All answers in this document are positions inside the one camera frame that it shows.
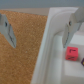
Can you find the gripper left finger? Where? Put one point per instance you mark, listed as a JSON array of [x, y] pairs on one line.
[[9, 32]]

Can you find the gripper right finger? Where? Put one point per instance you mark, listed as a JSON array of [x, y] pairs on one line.
[[70, 27]]

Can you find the white plastic box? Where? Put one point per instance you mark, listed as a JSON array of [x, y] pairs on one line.
[[53, 46]]

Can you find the purple block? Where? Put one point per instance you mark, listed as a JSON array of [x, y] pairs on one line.
[[82, 61]]

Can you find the pink block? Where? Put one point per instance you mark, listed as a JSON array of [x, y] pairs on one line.
[[71, 53]]

